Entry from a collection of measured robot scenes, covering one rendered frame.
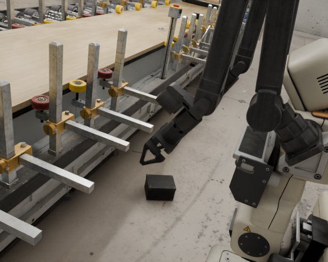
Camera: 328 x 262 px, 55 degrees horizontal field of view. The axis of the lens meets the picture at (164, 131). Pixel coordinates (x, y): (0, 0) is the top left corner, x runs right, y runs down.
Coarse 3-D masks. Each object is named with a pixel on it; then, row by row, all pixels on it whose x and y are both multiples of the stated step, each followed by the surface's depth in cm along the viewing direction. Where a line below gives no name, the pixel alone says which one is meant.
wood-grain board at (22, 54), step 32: (0, 32) 199; (32, 32) 212; (64, 32) 226; (96, 32) 242; (128, 32) 260; (160, 32) 282; (0, 64) 155; (32, 64) 162; (64, 64) 170; (32, 96) 132
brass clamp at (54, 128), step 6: (72, 114) 133; (48, 120) 125; (66, 120) 129; (72, 120) 133; (48, 126) 123; (54, 126) 124; (60, 126) 127; (48, 132) 124; (54, 132) 124; (60, 132) 128
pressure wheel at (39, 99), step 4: (36, 96) 131; (40, 96) 131; (44, 96) 132; (32, 100) 127; (36, 100) 128; (40, 100) 129; (44, 100) 130; (48, 100) 130; (32, 104) 128; (36, 104) 127; (40, 104) 127; (44, 104) 127; (48, 104) 129; (36, 108) 128; (40, 108) 128; (44, 108) 128; (48, 108) 130
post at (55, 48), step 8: (56, 48) 110; (56, 56) 111; (56, 64) 112; (56, 72) 114; (56, 80) 115; (56, 88) 117; (56, 96) 119; (56, 104) 120; (56, 112) 122; (56, 120) 124; (56, 136) 128; (56, 144) 129
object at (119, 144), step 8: (40, 112) 132; (48, 112) 133; (72, 128) 128; (80, 128) 126; (88, 128) 127; (88, 136) 127; (96, 136) 125; (104, 136) 124; (112, 136) 125; (112, 144) 123; (120, 144) 122; (128, 144) 122
